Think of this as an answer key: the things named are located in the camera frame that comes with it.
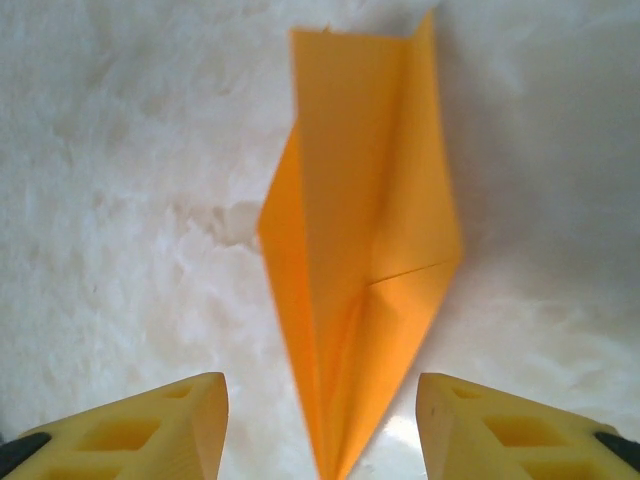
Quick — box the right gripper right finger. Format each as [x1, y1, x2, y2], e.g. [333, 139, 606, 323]
[417, 372, 640, 480]

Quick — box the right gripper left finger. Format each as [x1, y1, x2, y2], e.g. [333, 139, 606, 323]
[0, 372, 230, 480]

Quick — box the orange cloth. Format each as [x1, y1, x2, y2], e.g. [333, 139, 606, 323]
[257, 7, 464, 480]

